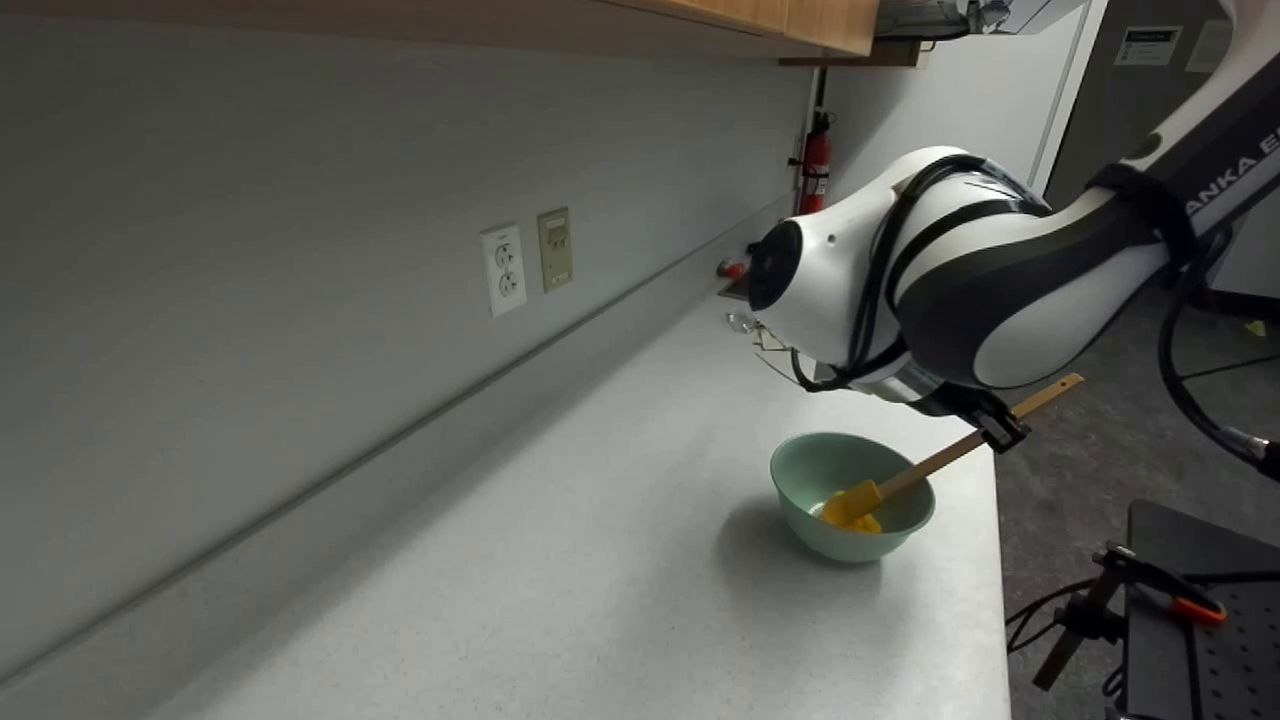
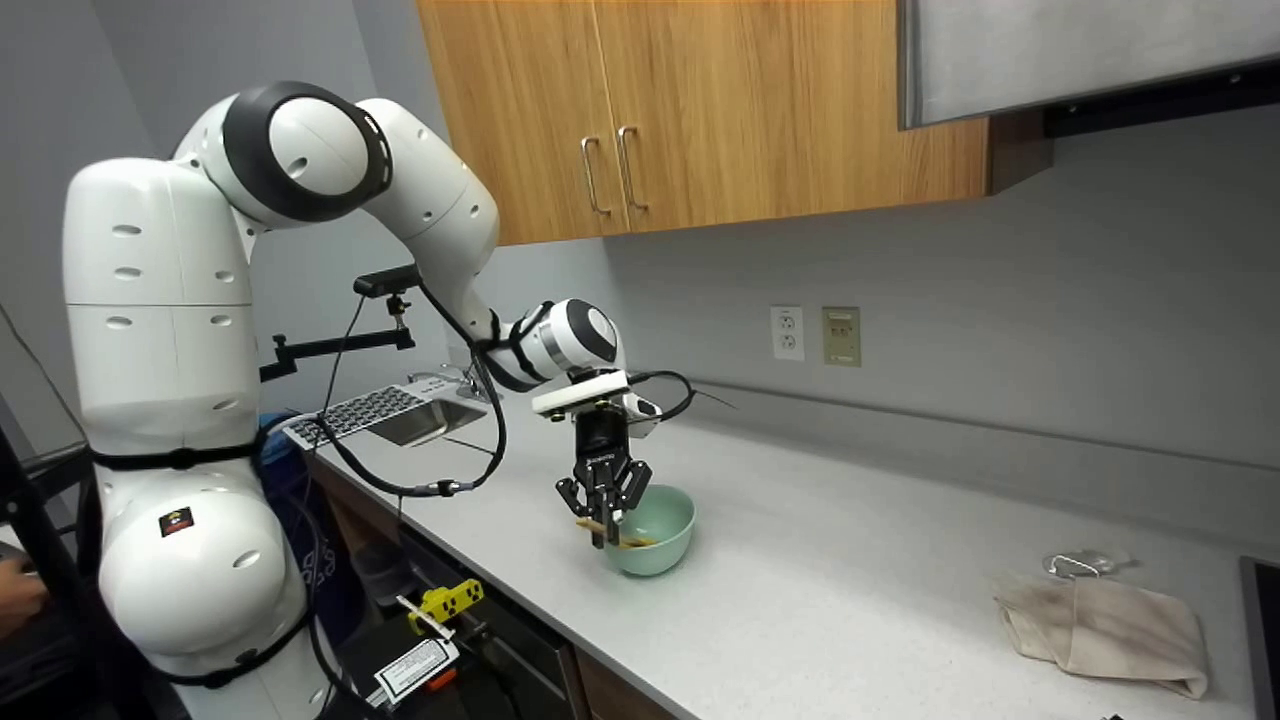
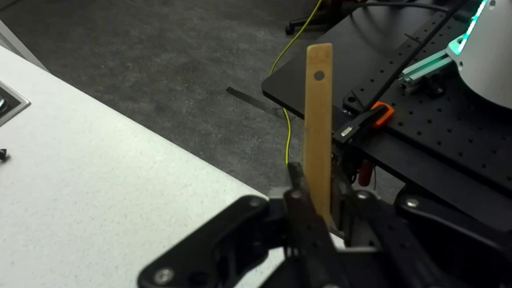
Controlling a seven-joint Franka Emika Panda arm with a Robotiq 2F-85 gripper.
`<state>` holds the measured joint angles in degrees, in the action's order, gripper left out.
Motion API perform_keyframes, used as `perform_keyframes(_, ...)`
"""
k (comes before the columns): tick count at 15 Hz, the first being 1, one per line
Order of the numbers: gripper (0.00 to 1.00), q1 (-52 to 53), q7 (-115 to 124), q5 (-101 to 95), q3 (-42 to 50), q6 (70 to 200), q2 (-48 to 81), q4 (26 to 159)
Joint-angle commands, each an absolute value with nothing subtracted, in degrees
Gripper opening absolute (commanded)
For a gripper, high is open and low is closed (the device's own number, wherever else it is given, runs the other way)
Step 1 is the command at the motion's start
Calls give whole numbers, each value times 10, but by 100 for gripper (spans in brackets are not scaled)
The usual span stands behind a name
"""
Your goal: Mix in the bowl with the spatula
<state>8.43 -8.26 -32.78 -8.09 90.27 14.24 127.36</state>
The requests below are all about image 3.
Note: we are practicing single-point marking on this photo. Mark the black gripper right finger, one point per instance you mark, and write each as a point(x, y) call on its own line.
point(384, 224)

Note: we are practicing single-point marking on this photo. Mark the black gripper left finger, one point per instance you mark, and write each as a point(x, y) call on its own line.
point(304, 229)

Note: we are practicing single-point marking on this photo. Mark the wooden spatula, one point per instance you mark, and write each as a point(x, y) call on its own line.
point(318, 133)

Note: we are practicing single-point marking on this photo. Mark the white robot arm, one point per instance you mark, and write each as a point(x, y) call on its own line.
point(490, 58)

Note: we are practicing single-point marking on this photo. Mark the orange black clamp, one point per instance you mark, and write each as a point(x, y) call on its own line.
point(373, 120)

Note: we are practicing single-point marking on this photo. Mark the black perforated breadboard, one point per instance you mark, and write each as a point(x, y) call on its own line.
point(453, 128)

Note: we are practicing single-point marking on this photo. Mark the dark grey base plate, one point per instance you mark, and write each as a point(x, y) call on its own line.
point(304, 85)

